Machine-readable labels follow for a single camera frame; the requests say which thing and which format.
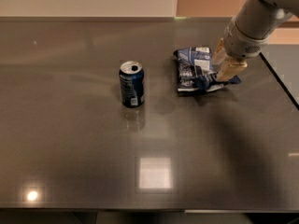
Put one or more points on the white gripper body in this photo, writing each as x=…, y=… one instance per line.
x=240, y=45

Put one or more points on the blue rxbar blueberry wrapper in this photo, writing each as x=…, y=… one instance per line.
x=210, y=83

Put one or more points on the blue soda can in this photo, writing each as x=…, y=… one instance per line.
x=132, y=83

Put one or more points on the blue chip bag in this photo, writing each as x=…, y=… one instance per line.
x=192, y=62

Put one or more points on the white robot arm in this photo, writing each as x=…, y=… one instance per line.
x=248, y=32

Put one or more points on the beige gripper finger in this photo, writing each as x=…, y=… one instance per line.
x=229, y=68
x=219, y=53

